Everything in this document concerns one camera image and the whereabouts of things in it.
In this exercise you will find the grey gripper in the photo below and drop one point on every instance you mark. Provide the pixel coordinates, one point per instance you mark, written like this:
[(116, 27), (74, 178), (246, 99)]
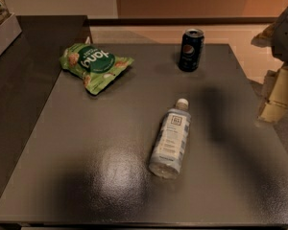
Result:
[(286, 38)]

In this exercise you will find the blue plastic water bottle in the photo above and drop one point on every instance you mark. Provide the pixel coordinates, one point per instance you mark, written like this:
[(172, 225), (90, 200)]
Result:
[(168, 152)]

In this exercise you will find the black Pepsi can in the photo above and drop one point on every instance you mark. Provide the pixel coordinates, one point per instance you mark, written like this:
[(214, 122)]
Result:
[(191, 48)]

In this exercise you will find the green snack bag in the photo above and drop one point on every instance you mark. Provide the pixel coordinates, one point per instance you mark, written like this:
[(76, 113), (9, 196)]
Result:
[(94, 66)]

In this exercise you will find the white tray with snacks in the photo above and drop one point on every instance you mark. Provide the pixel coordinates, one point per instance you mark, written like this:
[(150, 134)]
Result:
[(0, 27)]

